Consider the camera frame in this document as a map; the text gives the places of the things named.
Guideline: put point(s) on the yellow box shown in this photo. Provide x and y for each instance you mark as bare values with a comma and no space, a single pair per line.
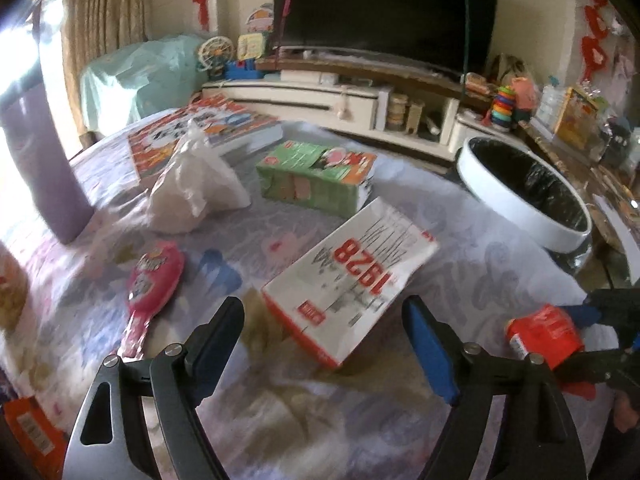
577,120

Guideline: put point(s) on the beige tassel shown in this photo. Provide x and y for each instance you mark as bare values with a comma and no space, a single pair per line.
343,105

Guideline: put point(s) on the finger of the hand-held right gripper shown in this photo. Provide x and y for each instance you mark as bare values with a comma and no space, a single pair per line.
582,316
595,367

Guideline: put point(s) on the red snack packet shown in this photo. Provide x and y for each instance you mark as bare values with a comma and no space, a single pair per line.
542,335

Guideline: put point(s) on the teal covered armchair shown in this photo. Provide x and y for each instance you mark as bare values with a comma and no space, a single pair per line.
135,80

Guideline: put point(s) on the green drink carton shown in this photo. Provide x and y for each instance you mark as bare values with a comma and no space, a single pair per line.
310,175

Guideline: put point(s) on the red and white carton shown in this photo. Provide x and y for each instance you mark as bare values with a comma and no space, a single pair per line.
350,280

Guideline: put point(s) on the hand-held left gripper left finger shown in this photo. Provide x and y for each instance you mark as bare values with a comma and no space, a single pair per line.
212,350

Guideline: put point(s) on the cartoon paper card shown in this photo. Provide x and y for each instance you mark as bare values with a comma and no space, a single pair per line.
260,20

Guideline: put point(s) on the white television cabinet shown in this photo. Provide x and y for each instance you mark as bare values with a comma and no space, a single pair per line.
310,100

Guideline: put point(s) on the tan bag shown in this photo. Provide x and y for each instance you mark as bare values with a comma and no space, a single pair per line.
510,70

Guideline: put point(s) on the orange cover book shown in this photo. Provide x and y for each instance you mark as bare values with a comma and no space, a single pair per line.
235,120

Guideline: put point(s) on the pink snack wrapper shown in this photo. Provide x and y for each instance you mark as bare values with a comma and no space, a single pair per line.
152,280

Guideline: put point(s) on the white trash bin black liner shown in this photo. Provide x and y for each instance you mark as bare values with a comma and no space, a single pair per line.
520,200

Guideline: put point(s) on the pink stick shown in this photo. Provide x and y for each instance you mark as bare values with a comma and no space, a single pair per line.
290,5

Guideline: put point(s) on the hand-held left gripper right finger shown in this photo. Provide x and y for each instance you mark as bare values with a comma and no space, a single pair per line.
430,355

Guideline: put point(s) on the person's right hand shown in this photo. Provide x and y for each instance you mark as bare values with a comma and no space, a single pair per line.
629,412

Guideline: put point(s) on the black flat screen television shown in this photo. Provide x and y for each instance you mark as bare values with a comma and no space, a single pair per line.
385,5

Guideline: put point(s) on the orange toy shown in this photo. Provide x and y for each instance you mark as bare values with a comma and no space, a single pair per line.
479,84

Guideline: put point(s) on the brown wooden television riser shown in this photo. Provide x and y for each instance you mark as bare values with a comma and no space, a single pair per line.
360,67

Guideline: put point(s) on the toy ferris wheel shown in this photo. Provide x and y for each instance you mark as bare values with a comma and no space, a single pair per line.
215,57

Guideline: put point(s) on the pink toy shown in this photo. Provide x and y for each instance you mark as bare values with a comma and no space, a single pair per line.
527,97

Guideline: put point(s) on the beige patterned curtain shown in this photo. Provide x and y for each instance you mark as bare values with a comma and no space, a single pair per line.
105,10

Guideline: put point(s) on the white plastic bag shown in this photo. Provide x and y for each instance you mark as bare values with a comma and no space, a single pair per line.
195,185

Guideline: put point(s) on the blue toy block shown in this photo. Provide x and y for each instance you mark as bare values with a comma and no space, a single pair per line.
242,71

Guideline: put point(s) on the orange snack packet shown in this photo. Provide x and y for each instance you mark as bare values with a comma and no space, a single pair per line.
30,435

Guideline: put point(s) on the bag of round snacks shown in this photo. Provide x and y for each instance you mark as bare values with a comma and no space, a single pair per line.
10,290

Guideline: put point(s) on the purple thermos bottle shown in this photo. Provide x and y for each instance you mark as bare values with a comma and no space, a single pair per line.
40,160

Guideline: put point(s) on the yellow green toy telephone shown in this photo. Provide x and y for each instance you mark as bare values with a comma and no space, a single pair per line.
252,46

